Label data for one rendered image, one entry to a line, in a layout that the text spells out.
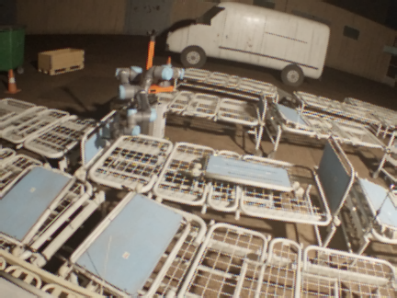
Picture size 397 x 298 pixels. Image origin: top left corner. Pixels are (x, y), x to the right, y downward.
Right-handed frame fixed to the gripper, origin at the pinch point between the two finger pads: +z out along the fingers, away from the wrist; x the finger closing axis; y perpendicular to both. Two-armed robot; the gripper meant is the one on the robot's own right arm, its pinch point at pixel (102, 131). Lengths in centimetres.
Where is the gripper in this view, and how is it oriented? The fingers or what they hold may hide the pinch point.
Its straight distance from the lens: 218.7
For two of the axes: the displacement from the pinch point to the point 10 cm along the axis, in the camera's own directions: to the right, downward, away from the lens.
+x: -0.2, -9.0, -4.4
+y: 1.3, -4.4, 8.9
